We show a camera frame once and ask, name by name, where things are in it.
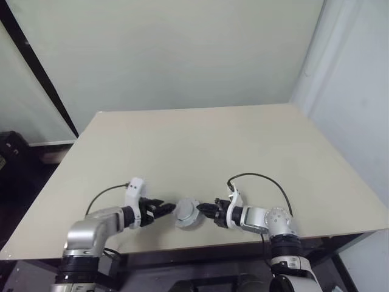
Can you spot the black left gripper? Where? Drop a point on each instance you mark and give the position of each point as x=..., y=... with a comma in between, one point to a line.
x=148, y=213

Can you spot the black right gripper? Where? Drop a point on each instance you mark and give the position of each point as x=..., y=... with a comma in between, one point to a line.
x=222, y=216

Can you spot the grey round motor lid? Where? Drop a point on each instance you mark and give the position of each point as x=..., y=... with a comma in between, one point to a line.
x=187, y=210

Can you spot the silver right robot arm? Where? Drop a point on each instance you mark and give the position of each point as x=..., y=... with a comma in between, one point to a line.
x=255, y=217

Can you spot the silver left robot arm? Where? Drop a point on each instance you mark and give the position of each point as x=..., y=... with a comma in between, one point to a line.
x=91, y=225

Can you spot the dark rounded shape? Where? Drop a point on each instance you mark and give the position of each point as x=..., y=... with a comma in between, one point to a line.
x=182, y=286

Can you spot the white baseboard strip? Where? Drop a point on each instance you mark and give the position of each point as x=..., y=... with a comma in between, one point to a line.
x=51, y=143

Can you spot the black bag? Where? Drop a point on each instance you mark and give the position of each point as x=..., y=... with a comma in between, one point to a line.
x=12, y=149

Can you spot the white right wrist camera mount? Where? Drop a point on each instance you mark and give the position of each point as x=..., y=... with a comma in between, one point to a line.
x=230, y=214

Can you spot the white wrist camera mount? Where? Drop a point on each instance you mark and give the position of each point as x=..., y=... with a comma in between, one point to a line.
x=230, y=214
x=135, y=185

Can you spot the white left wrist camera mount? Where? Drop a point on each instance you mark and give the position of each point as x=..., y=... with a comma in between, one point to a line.
x=135, y=185

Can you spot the black table frame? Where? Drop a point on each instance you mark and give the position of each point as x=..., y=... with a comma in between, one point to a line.
x=197, y=258

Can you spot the black diagonal frame strip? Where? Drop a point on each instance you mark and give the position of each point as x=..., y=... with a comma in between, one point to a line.
x=35, y=67

